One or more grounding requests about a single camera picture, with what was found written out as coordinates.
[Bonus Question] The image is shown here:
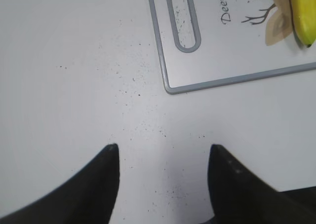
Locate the white cutting board grey rim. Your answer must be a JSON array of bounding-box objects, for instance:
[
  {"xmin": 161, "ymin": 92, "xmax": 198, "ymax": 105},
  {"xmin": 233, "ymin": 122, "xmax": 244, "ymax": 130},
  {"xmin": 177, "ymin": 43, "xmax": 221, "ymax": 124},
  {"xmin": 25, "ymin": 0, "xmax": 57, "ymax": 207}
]
[{"xmin": 148, "ymin": 0, "xmax": 316, "ymax": 94}]

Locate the yellow plastic banana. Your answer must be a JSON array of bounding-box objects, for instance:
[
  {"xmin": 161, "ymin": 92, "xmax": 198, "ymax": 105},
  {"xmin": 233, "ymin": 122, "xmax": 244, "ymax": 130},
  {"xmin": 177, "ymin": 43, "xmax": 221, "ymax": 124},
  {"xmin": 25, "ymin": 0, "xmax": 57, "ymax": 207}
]
[{"xmin": 290, "ymin": 0, "xmax": 316, "ymax": 47}]

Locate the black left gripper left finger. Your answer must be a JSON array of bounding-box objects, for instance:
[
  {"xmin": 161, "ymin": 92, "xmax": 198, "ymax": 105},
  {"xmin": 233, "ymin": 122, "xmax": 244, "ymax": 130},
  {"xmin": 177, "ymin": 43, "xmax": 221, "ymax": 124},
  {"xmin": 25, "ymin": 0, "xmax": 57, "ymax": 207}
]
[{"xmin": 0, "ymin": 144, "xmax": 120, "ymax": 224}]

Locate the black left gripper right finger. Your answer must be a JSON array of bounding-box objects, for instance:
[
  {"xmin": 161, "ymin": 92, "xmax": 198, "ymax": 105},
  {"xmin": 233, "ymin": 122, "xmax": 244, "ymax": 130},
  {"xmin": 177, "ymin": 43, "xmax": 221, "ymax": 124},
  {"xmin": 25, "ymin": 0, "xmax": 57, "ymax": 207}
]
[{"xmin": 207, "ymin": 144, "xmax": 316, "ymax": 224}]

